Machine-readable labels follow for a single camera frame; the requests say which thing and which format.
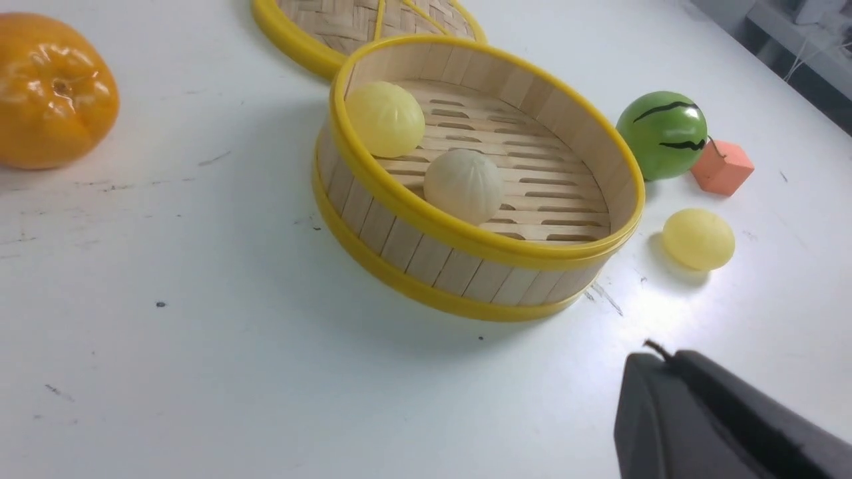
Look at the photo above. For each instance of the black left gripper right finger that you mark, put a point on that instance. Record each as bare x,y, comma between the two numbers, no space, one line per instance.
775,439

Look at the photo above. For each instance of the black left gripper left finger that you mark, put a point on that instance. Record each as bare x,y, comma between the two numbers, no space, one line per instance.
676,418

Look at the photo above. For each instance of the white toy bun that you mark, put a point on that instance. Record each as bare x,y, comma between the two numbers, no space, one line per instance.
465,184

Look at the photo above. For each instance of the pale yellow toy bun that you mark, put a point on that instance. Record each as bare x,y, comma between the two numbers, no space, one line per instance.
387,118

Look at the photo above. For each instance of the bamboo steamer tray yellow rim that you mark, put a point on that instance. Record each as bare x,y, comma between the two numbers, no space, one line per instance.
574,190

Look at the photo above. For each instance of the woven bamboo steamer lid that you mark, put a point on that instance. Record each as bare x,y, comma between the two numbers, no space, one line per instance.
320,35

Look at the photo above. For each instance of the orange foam cube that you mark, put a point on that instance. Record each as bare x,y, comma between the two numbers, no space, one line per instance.
722,168

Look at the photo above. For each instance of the green toy watermelon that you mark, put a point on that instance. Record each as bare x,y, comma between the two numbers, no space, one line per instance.
666,131

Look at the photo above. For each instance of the orange toy tangerine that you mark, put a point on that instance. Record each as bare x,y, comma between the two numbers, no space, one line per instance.
59,99

